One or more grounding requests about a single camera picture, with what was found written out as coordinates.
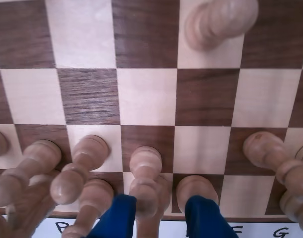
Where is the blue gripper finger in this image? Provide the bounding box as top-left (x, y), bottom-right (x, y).
top-left (88, 194), bottom-right (137, 238)
top-left (185, 195), bottom-right (239, 238)

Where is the light wooden chess bishop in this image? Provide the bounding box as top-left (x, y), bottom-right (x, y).
top-left (63, 178), bottom-right (115, 238)

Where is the light wooden chess king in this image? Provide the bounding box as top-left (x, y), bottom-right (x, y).
top-left (175, 175), bottom-right (219, 214)

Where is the light wooden chess queen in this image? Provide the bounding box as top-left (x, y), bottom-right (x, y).
top-left (153, 172), bottom-right (172, 220)

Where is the white letter label strip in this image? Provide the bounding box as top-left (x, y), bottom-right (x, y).
top-left (0, 215), bottom-right (303, 238)

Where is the wooden chessboard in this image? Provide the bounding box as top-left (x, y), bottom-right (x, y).
top-left (0, 0), bottom-right (303, 224)

